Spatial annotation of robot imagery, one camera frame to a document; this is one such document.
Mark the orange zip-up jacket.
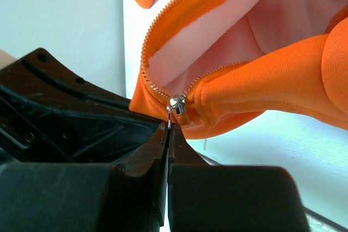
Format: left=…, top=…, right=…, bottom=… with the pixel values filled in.
left=129, top=0, right=347, bottom=139

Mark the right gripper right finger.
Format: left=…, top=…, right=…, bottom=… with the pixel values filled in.
left=168, top=124, right=309, bottom=231

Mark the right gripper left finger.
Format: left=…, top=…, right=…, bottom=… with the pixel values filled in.
left=1, top=123, right=169, bottom=231

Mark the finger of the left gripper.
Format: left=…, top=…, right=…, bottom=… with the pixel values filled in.
left=1, top=48, right=160, bottom=163

